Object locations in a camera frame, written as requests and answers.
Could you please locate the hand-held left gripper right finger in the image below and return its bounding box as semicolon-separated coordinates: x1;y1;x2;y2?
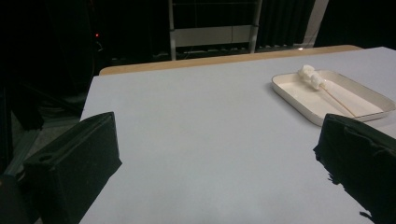
312;113;396;224

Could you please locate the white marshmallow piece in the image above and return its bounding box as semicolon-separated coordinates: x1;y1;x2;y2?
297;64;316;81
309;74;325;91

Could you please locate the grey metal stand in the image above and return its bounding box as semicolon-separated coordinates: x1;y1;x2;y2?
167;0;263;62

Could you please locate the pale blue table board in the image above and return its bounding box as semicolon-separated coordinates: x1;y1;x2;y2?
78;46;396;224

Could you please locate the white rectangular tray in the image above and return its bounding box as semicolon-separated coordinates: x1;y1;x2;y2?
270;68;396;127

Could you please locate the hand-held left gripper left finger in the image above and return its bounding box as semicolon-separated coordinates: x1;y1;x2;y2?
22;111;123;224

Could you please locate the wooden table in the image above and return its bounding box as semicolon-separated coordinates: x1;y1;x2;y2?
98;44;364;77

